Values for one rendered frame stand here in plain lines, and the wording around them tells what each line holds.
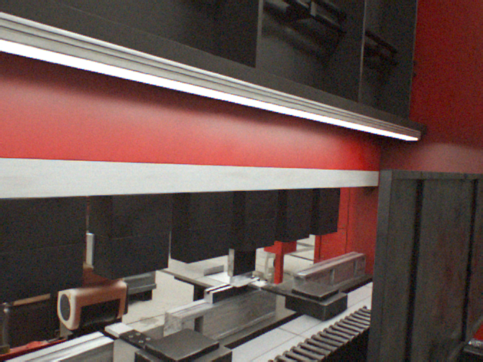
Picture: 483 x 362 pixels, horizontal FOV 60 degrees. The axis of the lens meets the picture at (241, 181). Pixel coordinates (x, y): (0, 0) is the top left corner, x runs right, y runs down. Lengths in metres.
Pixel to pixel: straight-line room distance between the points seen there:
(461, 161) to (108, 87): 1.36
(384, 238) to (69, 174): 0.52
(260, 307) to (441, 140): 0.99
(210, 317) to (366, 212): 1.02
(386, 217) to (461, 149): 1.20
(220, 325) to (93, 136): 0.59
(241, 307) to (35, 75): 0.77
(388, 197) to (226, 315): 0.66
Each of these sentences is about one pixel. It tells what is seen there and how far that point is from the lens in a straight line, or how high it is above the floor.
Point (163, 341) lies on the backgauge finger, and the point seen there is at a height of 1.03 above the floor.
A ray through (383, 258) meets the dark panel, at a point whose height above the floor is 1.22.
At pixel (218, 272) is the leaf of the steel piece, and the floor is 1.00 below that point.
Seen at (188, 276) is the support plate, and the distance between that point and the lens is 1.22.
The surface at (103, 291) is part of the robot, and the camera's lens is 1.79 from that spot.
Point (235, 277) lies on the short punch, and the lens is 1.18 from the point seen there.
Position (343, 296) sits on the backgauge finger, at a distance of 1.08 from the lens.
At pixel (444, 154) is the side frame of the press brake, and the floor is 1.40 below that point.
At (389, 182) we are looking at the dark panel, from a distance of 0.60.
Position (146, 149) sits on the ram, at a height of 1.35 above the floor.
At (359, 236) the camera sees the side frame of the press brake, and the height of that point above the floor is 1.03.
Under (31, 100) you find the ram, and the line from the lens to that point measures 0.75.
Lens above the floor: 1.34
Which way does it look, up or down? 3 degrees down
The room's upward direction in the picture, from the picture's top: 3 degrees clockwise
